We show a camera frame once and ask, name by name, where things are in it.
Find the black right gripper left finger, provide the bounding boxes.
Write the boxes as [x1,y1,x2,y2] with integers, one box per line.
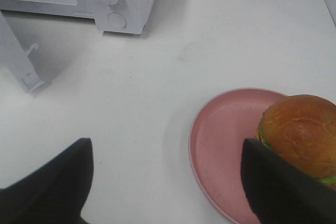
[1,138,93,223]

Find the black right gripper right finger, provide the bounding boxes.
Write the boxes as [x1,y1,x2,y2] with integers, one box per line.
[241,138,335,223]

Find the burger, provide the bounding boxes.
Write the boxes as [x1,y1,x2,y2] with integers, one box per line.
[255,94,335,187]

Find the pink plate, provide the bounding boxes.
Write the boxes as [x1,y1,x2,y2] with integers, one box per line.
[188,88,287,223]

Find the white microwave door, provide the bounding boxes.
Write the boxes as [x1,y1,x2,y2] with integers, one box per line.
[1,15,45,92]

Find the round white door release button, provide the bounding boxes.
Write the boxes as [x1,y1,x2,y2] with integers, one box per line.
[108,12,127,29]

